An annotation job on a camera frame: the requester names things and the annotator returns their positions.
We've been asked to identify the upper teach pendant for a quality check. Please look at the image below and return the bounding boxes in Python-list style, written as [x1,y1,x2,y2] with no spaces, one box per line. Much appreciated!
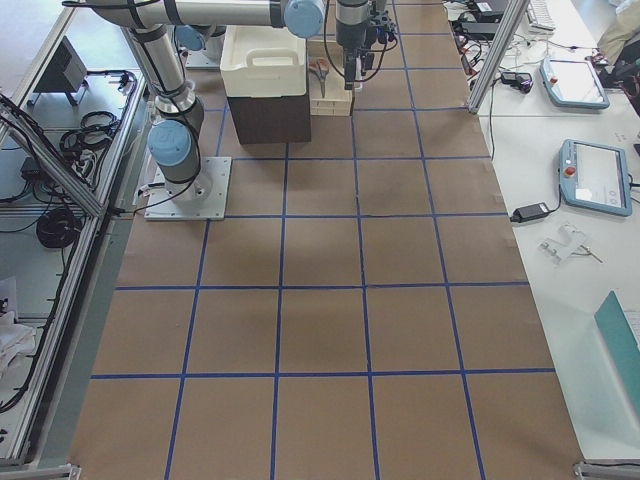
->
[539,58,610,110]

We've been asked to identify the dark brown drawer cabinet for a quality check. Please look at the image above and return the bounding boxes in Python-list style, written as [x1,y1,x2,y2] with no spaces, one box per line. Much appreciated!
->
[227,94,311,145]

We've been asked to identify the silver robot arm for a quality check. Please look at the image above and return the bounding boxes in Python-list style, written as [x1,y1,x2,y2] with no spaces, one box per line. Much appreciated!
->
[164,1,393,90]
[76,1,326,199]

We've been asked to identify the grey orange scissors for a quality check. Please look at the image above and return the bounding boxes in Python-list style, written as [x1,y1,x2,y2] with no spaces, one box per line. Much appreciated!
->
[308,57,330,98]

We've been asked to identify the grey box on shelf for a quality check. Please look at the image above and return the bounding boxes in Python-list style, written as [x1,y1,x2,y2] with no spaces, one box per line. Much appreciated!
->
[28,36,88,106]

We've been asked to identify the coiled black cable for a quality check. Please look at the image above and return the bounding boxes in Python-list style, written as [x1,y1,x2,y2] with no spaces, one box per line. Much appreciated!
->
[35,207,81,250]

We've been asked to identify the white plastic tray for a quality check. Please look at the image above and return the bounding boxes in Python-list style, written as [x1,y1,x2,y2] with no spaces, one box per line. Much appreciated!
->
[220,25,307,98]

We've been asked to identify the lower teach pendant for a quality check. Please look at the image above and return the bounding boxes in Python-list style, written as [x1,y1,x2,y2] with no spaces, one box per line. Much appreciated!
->
[559,139,632,217]

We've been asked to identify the black power adapter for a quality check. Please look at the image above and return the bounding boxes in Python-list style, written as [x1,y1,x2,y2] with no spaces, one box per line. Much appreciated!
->
[510,202,551,224]

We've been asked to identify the wooden drawer with white handle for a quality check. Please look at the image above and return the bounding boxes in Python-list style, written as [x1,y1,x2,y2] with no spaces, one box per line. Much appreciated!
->
[307,40,361,116]

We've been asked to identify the clear plastic bracket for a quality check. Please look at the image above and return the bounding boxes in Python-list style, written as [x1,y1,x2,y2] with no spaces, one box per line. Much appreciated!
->
[539,223,603,265]

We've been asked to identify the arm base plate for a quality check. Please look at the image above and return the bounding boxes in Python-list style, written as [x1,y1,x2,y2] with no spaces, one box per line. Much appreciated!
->
[143,157,232,221]
[185,49,222,70]

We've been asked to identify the teach pendant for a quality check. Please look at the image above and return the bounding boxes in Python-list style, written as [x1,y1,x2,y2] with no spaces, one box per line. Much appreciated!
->
[539,58,610,110]
[559,139,632,217]

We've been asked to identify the teal folder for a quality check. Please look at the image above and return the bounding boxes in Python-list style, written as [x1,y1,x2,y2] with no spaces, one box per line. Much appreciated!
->
[595,291,639,414]

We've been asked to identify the aluminium frame post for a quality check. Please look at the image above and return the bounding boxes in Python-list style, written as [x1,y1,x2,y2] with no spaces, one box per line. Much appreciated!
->
[467,0,528,114]

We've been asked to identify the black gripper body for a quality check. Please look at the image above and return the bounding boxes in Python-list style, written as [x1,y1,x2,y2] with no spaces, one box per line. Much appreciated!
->
[342,0,396,70]

